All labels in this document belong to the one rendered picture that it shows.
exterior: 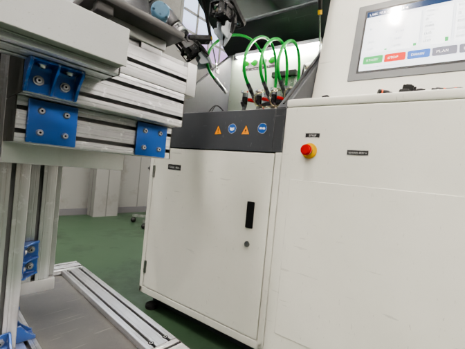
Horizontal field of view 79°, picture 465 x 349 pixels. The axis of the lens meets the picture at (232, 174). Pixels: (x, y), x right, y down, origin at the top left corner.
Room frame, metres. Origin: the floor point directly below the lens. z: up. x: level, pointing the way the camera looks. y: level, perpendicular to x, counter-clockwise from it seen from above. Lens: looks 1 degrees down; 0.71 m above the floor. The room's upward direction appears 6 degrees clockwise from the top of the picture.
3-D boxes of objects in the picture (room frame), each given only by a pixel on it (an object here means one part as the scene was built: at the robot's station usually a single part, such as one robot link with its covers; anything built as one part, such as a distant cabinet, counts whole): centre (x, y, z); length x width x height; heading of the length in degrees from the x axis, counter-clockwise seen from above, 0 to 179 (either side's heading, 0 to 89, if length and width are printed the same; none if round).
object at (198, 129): (1.22, 0.11, 0.87); 0.62 x 0.04 x 0.16; 56
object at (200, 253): (1.20, 0.12, 0.44); 0.65 x 0.02 x 0.68; 56
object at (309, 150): (0.93, -0.24, 0.80); 0.05 x 0.04 x 0.05; 56
